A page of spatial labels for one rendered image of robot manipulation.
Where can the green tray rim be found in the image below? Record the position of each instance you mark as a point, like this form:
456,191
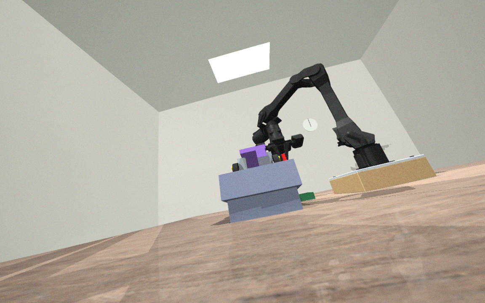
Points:
307,196

